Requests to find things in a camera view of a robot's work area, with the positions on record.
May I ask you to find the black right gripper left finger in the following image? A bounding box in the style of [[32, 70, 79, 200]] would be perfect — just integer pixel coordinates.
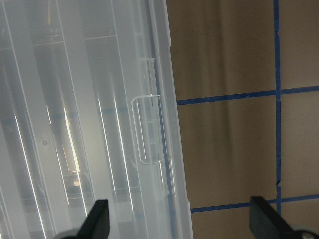
[[77, 199, 110, 239]]

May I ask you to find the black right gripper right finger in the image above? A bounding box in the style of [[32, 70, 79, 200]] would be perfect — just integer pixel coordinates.
[[250, 196, 295, 239]]

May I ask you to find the clear plastic box lid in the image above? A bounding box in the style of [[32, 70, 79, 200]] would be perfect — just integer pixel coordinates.
[[0, 0, 193, 239]]

